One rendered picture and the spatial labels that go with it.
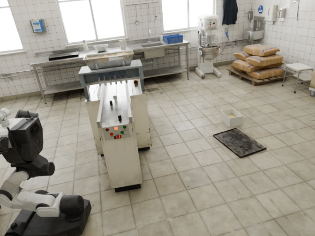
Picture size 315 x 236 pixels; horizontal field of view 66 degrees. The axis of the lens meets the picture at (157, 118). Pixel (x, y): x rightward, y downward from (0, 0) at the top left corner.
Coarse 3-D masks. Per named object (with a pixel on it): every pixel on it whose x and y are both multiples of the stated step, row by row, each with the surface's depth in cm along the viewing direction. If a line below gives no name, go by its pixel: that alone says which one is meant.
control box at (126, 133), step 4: (116, 124) 226; (120, 124) 225; (124, 124) 224; (128, 124) 228; (104, 128) 223; (108, 128) 223; (112, 128) 224; (120, 128) 225; (128, 128) 226; (104, 132) 224; (108, 132) 225; (112, 132) 226; (116, 132) 226; (124, 132) 227; (128, 132) 228; (108, 136) 227; (112, 136) 227; (116, 136) 228; (120, 136) 228; (124, 136) 229; (128, 136) 230
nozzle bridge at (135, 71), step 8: (136, 64) 283; (80, 72) 273; (88, 72) 270; (96, 72) 271; (104, 72) 272; (112, 72) 282; (120, 72) 284; (128, 72) 285; (136, 72) 286; (80, 80) 272; (88, 80) 282; (96, 80) 283; (112, 80) 281; (120, 80) 282; (88, 88) 297; (144, 88) 299; (88, 96) 292
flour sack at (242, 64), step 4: (236, 60) 562; (240, 60) 553; (244, 60) 551; (232, 64) 568; (236, 64) 552; (240, 64) 538; (244, 64) 529; (248, 64) 525; (240, 68) 542; (244, 68) 528; (248, 68) 516; (252, 68) 513; (256, 68) 517; (260, 68) 521
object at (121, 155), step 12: (108, 108) 261; (120, 108) 258; (108, 120) 234; (120, 120) 231; (132, 120) 229; (132, 132) 232; (108, 144) 234; (120, 144) 236; (132, 144) 238; (108, 156) 240; (120, 156) 242; (132, 156) 244; (108, 168) 246; (120, 168) 248; (132, 168) 250; (120, 180) 255; (132, 180) 257
